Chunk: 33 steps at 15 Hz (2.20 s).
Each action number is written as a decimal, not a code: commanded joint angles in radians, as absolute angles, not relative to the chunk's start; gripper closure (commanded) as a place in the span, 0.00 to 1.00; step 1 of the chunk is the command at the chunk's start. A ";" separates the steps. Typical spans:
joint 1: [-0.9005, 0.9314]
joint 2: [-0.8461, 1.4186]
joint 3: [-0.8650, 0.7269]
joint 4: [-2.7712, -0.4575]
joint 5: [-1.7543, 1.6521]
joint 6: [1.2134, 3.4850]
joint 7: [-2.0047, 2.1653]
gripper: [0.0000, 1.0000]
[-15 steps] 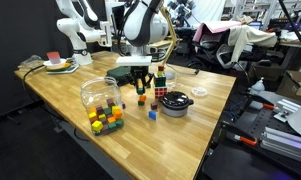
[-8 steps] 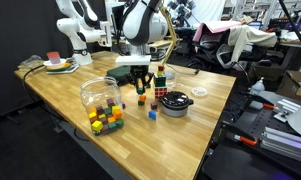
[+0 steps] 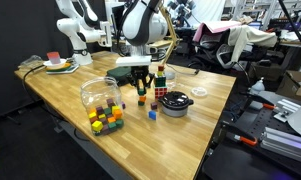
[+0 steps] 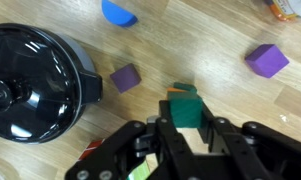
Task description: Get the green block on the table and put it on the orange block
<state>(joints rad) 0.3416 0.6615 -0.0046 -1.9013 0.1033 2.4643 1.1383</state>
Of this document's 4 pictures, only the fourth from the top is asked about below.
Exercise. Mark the grey pot with black lid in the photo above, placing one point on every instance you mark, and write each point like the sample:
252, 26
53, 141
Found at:
36, 83

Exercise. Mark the blue wooden block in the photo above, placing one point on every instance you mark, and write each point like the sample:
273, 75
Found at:
118, 13

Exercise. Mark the clear plastic jar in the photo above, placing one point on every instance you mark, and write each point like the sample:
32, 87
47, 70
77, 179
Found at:
290, 8

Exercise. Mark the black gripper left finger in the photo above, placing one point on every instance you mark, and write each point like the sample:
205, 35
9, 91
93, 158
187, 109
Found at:
165, 140

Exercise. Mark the orange wooden block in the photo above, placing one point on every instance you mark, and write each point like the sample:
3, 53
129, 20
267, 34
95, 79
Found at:
173, 89

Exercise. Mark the purple wooden block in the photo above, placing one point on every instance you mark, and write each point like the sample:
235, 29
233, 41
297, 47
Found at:
125, 77
266, 60

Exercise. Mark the green wooden block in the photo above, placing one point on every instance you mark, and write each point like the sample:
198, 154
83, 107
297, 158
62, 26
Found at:
187, 87
186, 113

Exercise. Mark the white and red Rubik's cube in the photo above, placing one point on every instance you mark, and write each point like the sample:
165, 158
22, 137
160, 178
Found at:
91, 149

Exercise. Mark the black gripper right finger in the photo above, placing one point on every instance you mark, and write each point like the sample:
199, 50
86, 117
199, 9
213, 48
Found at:
236, 146

